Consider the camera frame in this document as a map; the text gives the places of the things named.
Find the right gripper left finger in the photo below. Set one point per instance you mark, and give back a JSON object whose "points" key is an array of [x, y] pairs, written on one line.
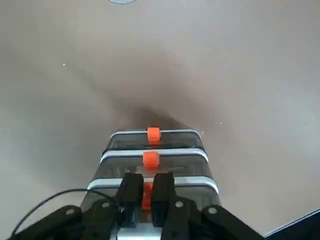
{"points": [[130, 195]]}

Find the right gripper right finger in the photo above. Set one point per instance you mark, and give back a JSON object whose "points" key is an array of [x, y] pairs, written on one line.
{"points": [[163, 195]]}

